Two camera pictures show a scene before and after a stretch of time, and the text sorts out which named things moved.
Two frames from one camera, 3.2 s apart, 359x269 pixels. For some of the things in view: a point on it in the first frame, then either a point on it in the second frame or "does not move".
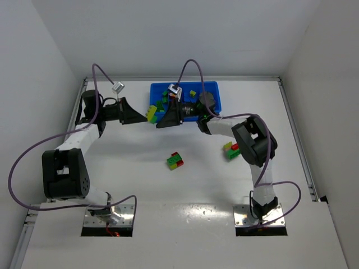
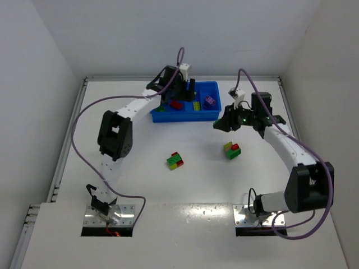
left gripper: x=121 y=111 → x=184 y=91
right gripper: x=179 y=111 → x=227 y=119
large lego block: x=175 y=161 does not move
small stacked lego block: x=231 y=150 does not move
